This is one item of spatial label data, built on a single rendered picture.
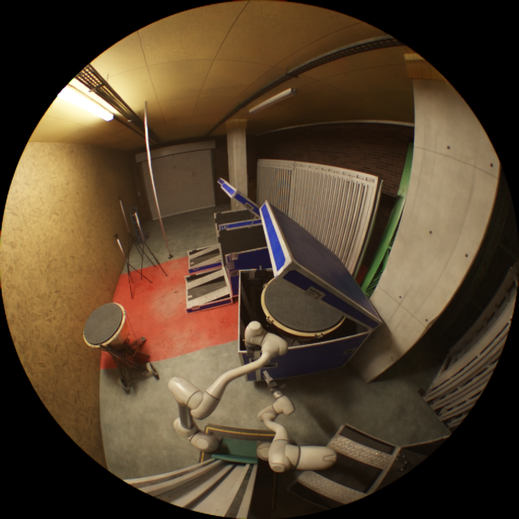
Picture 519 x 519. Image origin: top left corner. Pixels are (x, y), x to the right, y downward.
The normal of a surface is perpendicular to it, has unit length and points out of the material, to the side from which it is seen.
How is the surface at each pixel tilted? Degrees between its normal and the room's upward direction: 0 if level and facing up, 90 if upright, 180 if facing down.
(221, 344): 0
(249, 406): 0
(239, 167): 90
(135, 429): 0
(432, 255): 90
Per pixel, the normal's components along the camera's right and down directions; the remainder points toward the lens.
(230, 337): -0.01, -0.83
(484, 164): -0.91, 0.24
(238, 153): 0.41, 0.50
